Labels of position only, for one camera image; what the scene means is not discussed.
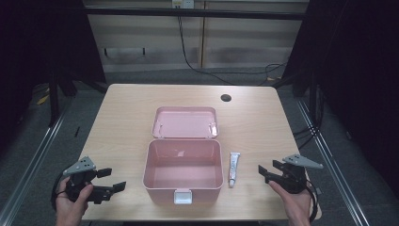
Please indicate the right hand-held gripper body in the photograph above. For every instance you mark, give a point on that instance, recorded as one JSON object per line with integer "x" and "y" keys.
{"x": 295, "y": 174}

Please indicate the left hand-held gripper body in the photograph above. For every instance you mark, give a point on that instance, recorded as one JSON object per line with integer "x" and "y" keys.
{"x": 80, "y": 179}

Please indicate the white ointment tube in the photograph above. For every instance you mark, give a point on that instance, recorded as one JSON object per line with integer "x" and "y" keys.
{"x": 233, "y": 169}

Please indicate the pink plastic storage box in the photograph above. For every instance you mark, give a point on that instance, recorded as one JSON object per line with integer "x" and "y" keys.
{"x": 183, "y": 155}

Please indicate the person's left hand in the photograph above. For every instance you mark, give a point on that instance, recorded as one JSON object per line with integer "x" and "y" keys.
{"x": 70, "y": 205}

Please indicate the person's right hand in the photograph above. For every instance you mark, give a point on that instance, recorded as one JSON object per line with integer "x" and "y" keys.
{"x": 293, "y": 204}

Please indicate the black metal stand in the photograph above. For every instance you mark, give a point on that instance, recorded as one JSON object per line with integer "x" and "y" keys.
{"x": 306, "y": 84}
{"x": 54, "y": 94}

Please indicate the black curtain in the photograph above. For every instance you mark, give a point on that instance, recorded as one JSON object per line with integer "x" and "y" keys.
{"x": 47, "y": 53}
{"x": 354, "y": 81}

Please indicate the black horizontal metal bar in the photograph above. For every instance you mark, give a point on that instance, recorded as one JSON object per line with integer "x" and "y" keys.
{"x": 194, "y": 13}

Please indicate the aluminium floor rail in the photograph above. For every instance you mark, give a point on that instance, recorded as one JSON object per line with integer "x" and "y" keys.
{"x": 28, "y": 169}
{"x": 334, "y": 169}

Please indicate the white wall socket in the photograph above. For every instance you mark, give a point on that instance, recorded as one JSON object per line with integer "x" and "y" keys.
{"x": 183, "y": 3}

